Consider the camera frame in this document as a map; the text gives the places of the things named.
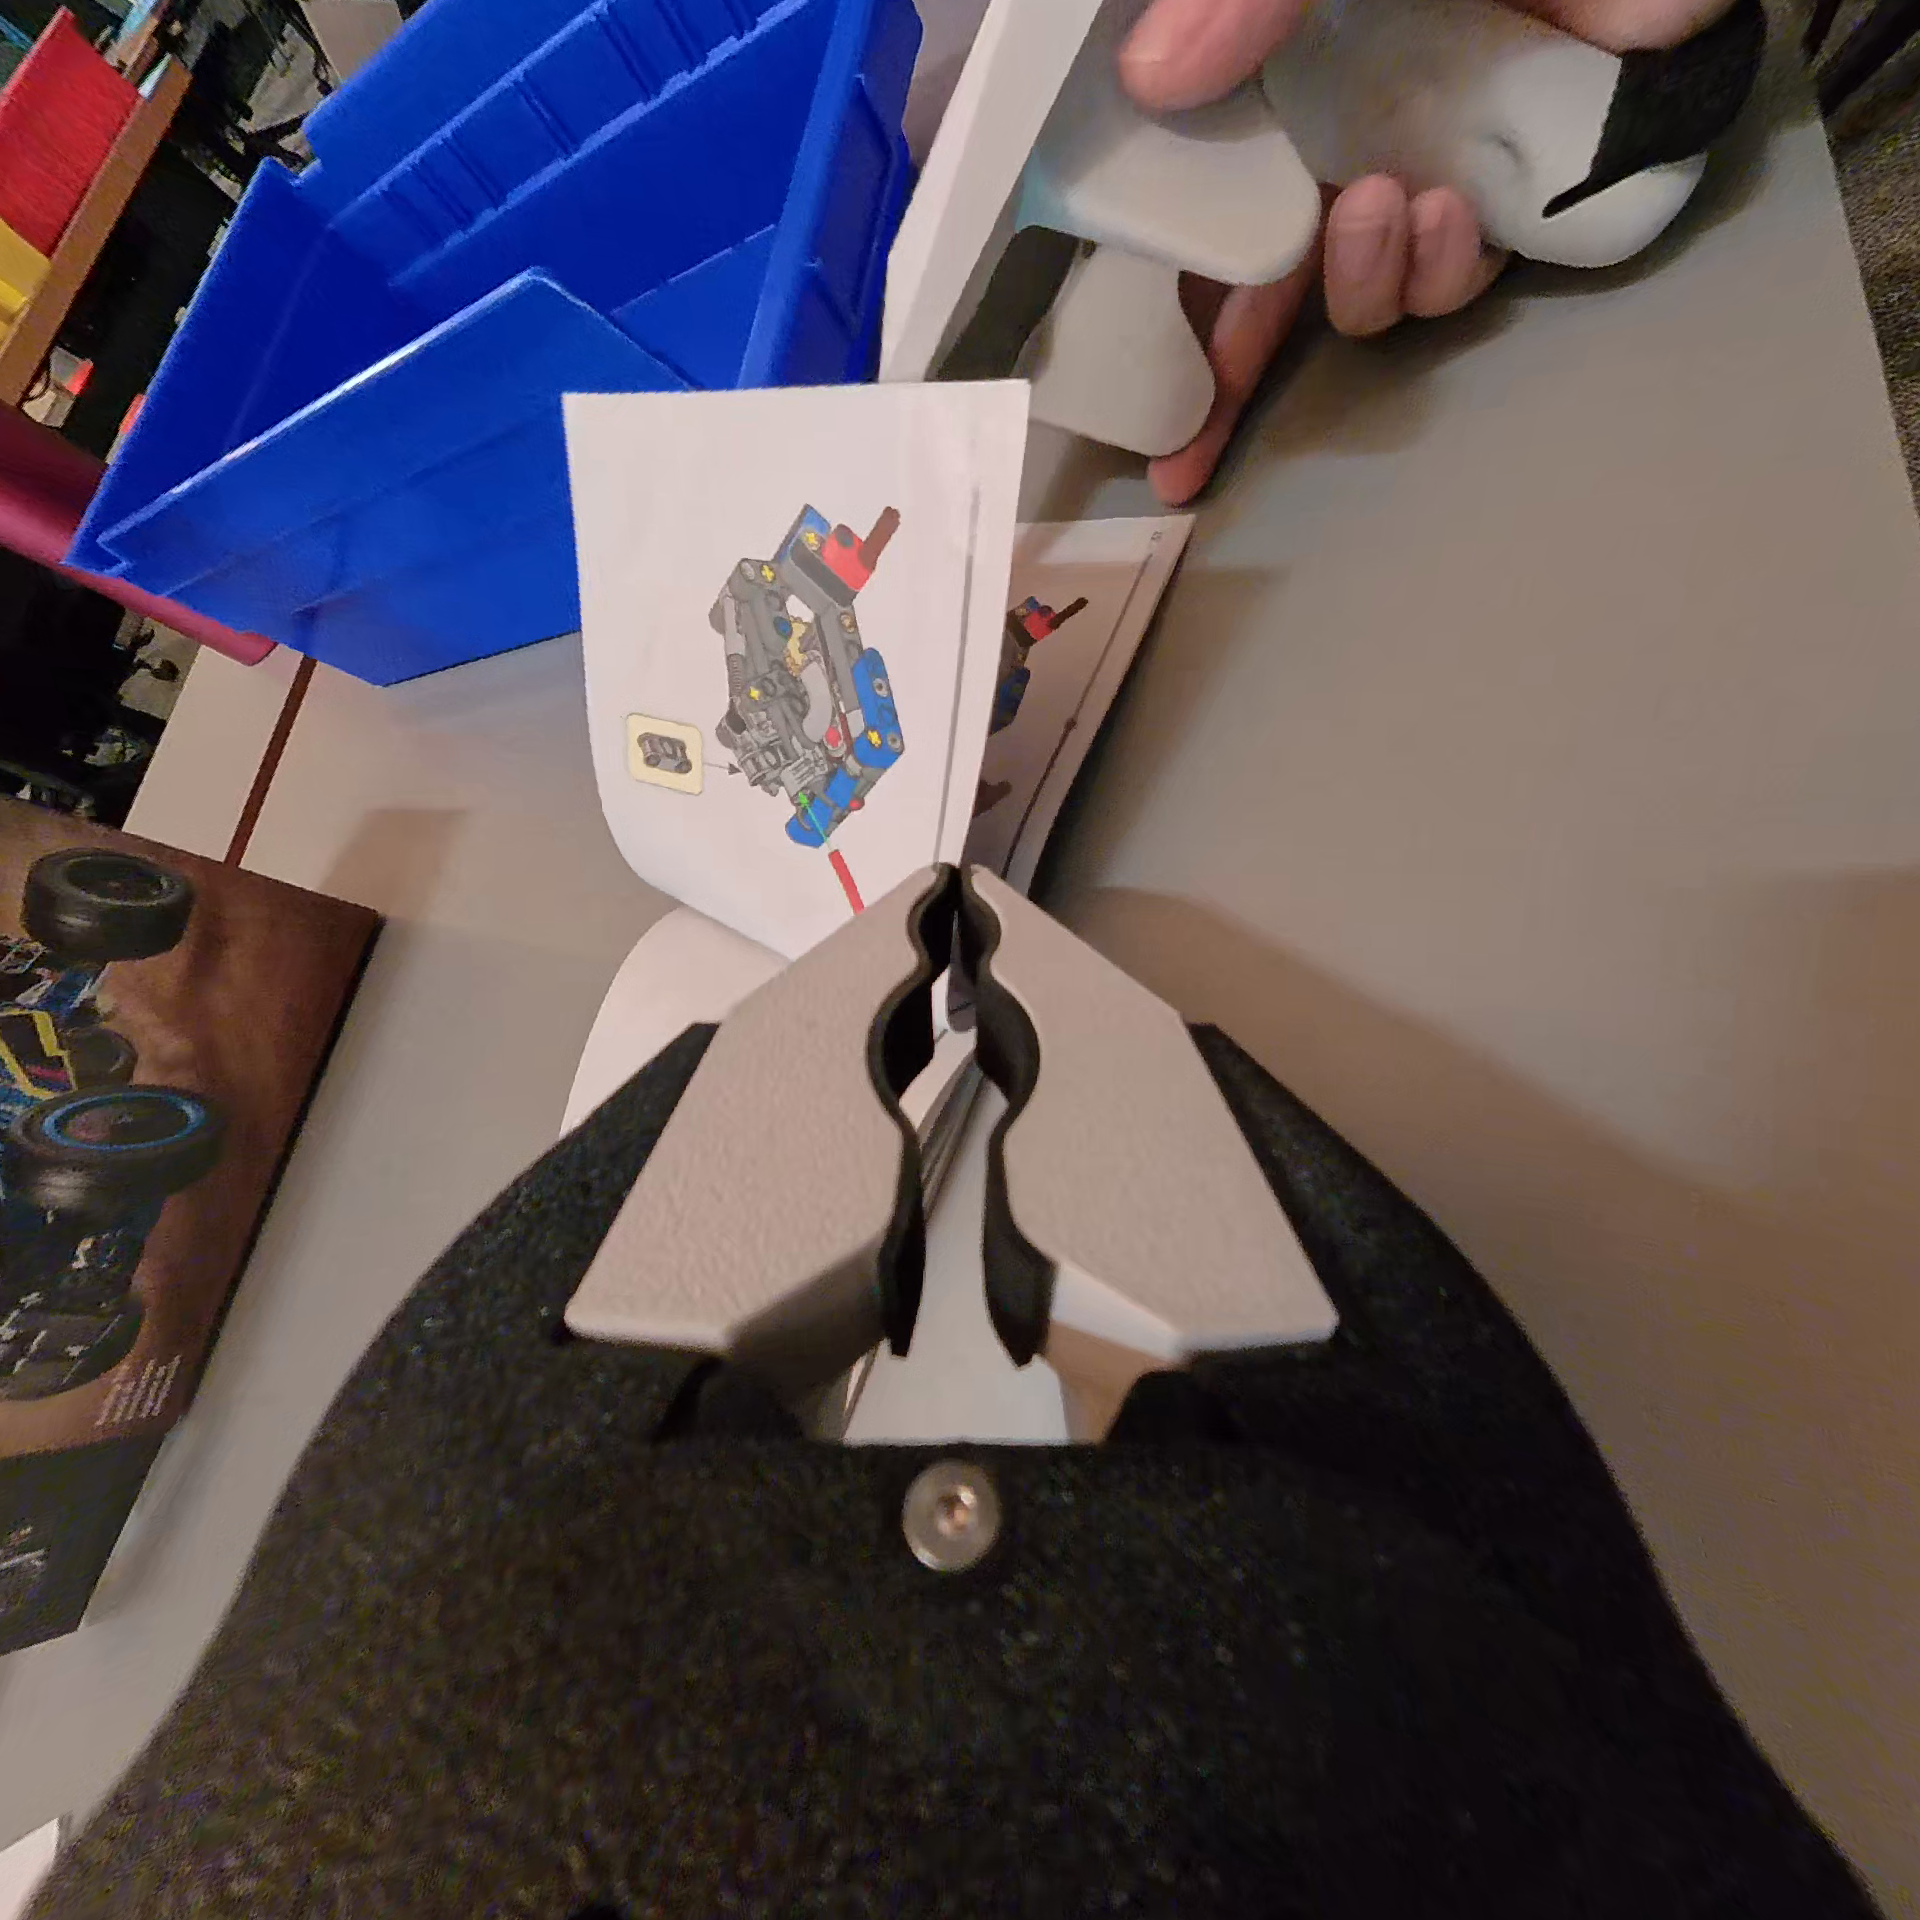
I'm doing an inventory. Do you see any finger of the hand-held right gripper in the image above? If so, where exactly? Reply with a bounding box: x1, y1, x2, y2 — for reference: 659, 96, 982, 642
875, 0, 1112, 389

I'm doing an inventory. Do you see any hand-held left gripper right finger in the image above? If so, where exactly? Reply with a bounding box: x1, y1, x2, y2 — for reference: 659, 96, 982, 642
958, 866, 1340, 1447

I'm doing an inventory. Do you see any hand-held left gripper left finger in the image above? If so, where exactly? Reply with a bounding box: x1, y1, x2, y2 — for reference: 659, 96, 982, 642
562, 861, 962, 1443

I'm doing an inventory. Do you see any lego instruction booklet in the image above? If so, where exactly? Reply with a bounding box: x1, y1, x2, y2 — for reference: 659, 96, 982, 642
554, 378, 1203, 1432

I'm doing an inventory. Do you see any lego set box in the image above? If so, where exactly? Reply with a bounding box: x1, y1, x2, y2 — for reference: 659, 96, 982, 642
0, 797, 385, 1655

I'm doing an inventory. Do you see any person's right hand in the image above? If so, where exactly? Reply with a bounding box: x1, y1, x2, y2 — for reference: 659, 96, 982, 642
1116, 0, 1774, 508

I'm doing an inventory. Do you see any blue plastic storage bin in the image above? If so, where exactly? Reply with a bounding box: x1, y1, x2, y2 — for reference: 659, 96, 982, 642
63, 157, 752, 692
301, 0, 920, 386

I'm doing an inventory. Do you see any wooden shelf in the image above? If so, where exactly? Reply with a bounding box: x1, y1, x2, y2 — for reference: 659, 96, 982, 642
0, 0, 195, 407

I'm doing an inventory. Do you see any red storage bin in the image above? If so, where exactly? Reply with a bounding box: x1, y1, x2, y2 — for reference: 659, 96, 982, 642
0, 6, 144, 256

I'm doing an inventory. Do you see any maroon bottle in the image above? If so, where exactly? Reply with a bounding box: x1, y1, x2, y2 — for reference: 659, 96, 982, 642
0, 407, 280, 666

